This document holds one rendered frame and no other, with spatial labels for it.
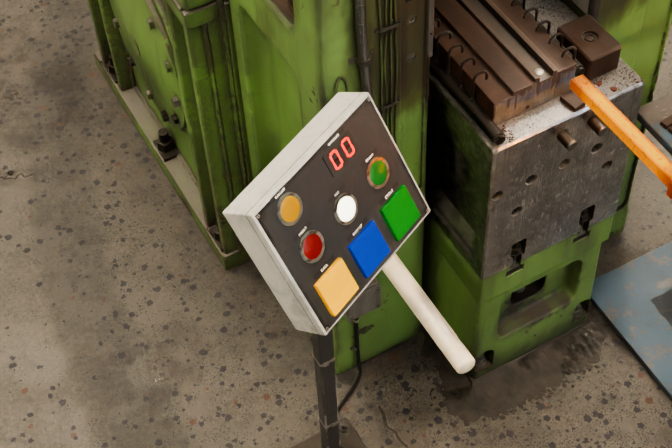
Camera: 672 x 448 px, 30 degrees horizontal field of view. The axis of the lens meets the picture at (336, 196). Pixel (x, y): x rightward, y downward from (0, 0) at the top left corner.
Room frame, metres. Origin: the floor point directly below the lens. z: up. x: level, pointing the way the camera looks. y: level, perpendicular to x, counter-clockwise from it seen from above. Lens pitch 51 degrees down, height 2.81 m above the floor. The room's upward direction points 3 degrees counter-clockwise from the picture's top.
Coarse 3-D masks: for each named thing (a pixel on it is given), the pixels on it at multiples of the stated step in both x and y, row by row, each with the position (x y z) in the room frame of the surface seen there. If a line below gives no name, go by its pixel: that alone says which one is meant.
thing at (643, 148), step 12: (576, 84) 1.67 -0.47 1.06; (588, 84) 1.67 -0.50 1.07; (588, 96) 1.64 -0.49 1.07; (600, 96) 1.63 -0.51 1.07; (600, 108) 1.60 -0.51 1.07; (612, 108) 1.60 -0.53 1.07; (612, 120) 1.57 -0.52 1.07; (624, 120) 1.57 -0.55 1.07; (624, 132) 1.54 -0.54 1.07; (636, 132) 1.54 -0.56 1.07; (636, 144) 1.51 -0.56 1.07; (648, 144) 1.50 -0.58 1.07; (648, 156) 1.48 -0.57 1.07; (660, 156) 1.47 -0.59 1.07; (660, 168) 1.44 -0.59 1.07
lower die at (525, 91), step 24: (456, 0) 2.01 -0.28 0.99; (504, 0) 2.00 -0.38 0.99; (456, 24) 1.93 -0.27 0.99; (480, 24) 1.93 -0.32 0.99; (528, 24) 1.92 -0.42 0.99; (456, 48) 1.87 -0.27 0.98; (480, 48) 1.86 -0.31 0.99; (504, 48) 1.85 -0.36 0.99; (552, 48) 1.85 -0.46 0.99; (456, 72) 1.83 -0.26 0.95; (504, 72) 1.79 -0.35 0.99; (528, 72) 1.77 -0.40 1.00; (480, 96) 1.75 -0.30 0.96; (504, 96) 1.73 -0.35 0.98; (528, 96) 1.75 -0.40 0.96; (552, 96) 1.78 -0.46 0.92; (504, 120) 1.72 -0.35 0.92
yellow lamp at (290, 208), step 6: (288, 198) 1.33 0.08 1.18; (294, 198) 1.34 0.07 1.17; (282, 204) 1.32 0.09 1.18; (288, 204) 1.32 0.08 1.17; (294, 204) 1.33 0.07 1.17; (282, 210) 1.31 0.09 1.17; (288, 210) 1.32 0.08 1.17; (294, 210) 1.32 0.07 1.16; (282, 216) 1.31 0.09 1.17; (288, 216) 1.31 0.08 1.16; (294, 216) 1.32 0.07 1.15
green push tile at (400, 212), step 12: (396, 192) 1.45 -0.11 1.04; (408, 192) 1.46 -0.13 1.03; (384, 204) 1.42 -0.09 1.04; (396, 204) 1.43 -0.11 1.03; (408, 204) 1.44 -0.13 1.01; (384, 216) 1.40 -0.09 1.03; (396, 216) 1.41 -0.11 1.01; (408, 216) 1.42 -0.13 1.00; (396, 228) 1.40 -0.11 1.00; (408, 228) 1.41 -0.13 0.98; (396, 240) 1.38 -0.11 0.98
